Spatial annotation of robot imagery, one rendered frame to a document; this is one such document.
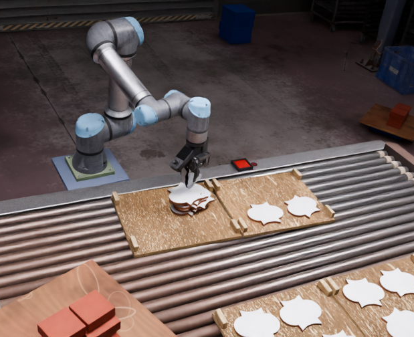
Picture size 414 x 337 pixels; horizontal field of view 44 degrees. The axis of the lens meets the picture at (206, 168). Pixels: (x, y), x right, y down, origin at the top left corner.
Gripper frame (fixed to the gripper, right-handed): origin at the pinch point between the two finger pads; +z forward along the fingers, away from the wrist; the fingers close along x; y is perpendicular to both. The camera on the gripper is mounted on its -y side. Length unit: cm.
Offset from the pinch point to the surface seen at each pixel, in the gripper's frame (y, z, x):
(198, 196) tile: 2.2, 3.4, -4.3
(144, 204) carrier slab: -10.8, 10.5, 11.4
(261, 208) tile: 22.6, 9.4, -21.0
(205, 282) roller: -21.1, 13.2, -30.7
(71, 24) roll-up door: 238, 98, 408
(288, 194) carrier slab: 40.5, 10.6, -22.1
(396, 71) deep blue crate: 428, 83, 80
